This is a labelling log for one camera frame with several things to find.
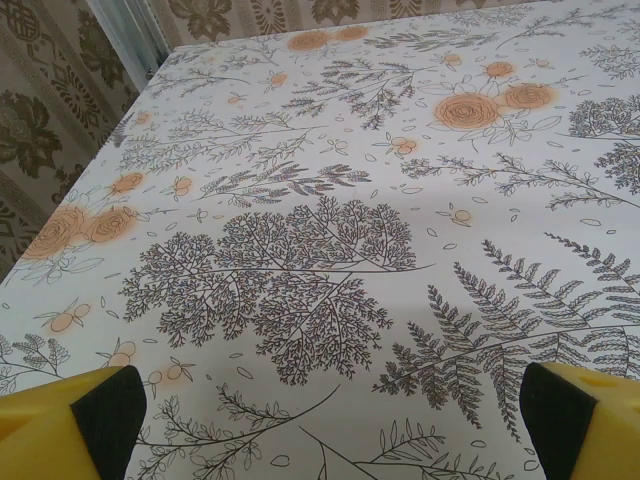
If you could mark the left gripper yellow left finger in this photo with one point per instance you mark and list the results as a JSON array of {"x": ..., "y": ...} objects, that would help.
[{"x": 55, "y": 430}]

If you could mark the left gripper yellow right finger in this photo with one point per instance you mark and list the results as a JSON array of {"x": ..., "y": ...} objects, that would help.
[{"x": 590, "y": 430}]

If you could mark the floral patterned tablecloth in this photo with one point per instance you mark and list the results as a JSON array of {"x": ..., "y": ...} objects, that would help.
[{"x": 320, "y": 225}]

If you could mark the aluminium frame post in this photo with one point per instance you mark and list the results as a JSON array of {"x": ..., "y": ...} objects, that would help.
[{"x": 132, "y": 40}]

